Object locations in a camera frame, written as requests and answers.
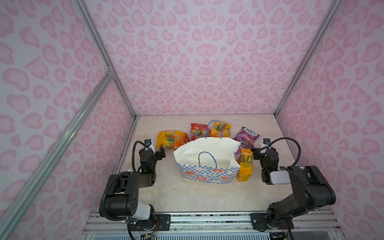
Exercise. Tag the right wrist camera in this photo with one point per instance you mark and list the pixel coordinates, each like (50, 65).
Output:
(265, 145)

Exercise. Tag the aluminium frame post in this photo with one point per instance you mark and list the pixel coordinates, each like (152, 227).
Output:
(327, 21)
(90, 24)

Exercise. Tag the blue checkered paper bag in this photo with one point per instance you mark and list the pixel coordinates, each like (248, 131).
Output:
(208, 160)

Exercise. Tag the purple Fox's candy bag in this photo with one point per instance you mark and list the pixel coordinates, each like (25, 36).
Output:
(246, 137)

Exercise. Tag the yellow candy snack bag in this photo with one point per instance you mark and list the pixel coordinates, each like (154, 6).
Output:
(221, 129)

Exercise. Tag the diagonal aluminium frame bar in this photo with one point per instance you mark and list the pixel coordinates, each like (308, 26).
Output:
(21, 204)

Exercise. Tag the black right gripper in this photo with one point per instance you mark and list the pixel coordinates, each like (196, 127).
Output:
(258, 153)

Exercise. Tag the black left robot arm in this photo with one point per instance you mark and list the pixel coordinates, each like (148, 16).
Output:
(120, 200)

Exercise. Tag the right aluminium frame post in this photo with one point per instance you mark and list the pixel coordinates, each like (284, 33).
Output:
(327, 21)

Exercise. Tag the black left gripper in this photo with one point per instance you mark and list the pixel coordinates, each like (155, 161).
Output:
(158, 153)

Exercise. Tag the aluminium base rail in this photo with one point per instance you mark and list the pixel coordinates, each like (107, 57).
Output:
(320, 225)

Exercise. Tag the red gummy snack bag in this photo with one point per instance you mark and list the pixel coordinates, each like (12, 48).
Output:
(198, 131)

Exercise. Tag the left aluminium frame post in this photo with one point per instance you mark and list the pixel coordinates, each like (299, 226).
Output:
(90, 24)

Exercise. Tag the yellow chips bag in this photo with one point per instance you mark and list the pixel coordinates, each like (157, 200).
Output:
(246, 165)

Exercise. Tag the orange snack bag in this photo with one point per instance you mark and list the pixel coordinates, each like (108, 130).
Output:
(180, 141)

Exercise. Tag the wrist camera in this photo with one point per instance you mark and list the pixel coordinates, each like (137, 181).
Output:
(149, 147)
(265, 145)

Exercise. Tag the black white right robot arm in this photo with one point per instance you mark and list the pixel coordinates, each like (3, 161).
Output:
(310, 189)

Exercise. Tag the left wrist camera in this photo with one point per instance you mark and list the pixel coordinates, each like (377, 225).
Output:
(149, 147)

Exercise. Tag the yellow gummy snack bag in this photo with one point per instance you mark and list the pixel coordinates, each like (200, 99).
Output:
(167, 138)

